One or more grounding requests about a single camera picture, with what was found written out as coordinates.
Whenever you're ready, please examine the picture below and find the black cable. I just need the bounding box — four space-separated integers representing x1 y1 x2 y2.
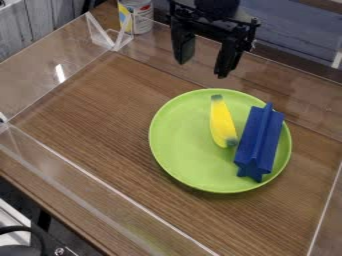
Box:
0 225 45 256

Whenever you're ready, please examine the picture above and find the green round plate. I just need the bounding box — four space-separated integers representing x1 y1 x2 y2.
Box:
148 88 292 193

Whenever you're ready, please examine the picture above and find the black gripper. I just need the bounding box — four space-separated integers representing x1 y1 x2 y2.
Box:
168 0 260 79

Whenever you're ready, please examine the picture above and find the black device with knob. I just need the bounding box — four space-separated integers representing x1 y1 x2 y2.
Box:
31 225 102 256

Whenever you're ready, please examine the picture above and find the blue star-shaped block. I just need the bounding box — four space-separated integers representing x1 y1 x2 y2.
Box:
233 103 284 183

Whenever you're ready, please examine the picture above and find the clear acrylic enclosure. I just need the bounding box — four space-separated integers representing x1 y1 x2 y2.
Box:
0 14 342 256

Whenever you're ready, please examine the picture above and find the yellow toy banana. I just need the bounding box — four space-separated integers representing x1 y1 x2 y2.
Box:
209 94 237 148

